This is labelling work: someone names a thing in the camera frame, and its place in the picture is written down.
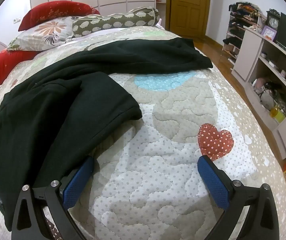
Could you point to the olive hedgehog-print bolster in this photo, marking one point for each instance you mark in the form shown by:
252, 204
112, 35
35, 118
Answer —
113, 20

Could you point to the black pants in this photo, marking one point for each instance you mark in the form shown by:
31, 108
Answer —
45, 110

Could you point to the black ornate clock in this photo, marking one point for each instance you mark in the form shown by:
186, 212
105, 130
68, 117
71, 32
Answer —
273, 21

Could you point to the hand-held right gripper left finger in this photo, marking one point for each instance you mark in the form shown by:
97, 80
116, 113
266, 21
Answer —
79, 180

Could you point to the white flower-print pillow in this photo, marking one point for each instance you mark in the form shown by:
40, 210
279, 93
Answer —
38, 35

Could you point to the red star-print pillow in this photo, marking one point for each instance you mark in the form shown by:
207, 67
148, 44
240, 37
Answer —
0, 72

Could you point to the shoe rack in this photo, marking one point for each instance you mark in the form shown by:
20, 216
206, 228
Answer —
237, 30

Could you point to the wooden door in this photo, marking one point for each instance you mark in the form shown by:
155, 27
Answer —
190, 5

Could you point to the red floral pillow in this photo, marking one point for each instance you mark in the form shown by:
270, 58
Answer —
58, 10

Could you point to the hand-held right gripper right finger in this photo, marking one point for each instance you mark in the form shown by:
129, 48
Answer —
212, 180

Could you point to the quilted heart-pattern bedspread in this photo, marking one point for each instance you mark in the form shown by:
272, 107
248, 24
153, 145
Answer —
158, 180

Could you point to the yellow bottle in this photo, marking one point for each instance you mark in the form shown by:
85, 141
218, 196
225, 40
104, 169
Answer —
277, 115

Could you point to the pink shelf item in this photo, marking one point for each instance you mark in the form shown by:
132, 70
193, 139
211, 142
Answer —
259, 83

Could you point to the wall socket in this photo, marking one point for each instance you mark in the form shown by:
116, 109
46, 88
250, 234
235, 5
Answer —
16, 20

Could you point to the beige media cabinet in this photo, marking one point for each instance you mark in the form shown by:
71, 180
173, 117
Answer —
250, 55

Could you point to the purple clock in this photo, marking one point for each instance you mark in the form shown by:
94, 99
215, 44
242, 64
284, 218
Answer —
269, 33

